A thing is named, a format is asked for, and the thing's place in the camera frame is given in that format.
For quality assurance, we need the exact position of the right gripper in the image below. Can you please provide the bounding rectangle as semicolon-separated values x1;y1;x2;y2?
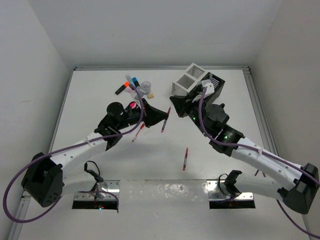
171;90;210;137

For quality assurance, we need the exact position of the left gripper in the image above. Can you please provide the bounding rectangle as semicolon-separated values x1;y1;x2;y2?
115;97;167;130

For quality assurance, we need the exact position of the red gel pen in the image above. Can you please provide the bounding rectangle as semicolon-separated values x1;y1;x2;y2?
182;147;189;171
161;106;172;133

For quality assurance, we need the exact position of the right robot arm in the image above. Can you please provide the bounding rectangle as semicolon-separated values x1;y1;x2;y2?
169;96;320;215

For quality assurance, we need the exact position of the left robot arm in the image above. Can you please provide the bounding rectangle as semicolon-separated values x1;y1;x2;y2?
21;100;169;208

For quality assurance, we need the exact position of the red slim pen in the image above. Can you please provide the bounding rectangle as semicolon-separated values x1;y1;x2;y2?
132;123;145;142

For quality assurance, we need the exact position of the small tan eraser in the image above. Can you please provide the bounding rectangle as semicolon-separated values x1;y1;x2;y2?
147;93;154;99

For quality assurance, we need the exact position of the pink cap black highlighter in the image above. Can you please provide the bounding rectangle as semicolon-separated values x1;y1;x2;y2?
128;101;137;110

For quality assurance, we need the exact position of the round translucent tape dispenser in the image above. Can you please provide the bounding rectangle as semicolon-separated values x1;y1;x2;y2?
140;81;152;94

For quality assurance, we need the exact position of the white slotted container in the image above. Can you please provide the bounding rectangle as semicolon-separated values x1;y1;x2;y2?
171;63;207;96

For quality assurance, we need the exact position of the blue cap black highlighter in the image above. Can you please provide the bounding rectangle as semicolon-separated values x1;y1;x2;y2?
132;77;140;88

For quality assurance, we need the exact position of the orange cap black highlighter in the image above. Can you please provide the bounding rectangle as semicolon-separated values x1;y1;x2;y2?
115;81;130;95

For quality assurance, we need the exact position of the black slotted container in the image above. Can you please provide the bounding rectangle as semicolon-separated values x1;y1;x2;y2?
200;72;225;106

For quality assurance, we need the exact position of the light blue highlighter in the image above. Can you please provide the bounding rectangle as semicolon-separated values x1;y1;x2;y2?
125;74;133;84

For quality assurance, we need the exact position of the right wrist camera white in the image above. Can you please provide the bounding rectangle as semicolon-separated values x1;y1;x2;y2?
197;79;215;96

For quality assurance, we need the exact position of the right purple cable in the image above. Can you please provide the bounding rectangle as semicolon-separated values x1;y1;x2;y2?
197;87;320;239

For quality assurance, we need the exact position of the purple cable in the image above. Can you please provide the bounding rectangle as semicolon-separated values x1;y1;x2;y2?
197;87;320;239
2;84;146;223

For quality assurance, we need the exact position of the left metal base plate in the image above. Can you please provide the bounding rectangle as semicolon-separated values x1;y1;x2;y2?
73;180;120;202

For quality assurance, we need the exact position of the metal base plate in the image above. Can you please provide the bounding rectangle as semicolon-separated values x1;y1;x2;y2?
206;178;254;202
73;180;120;202

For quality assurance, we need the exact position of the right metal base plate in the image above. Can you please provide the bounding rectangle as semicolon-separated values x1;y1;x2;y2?
206;178;254;202

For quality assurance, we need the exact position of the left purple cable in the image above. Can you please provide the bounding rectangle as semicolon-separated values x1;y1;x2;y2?
2;84;146;223

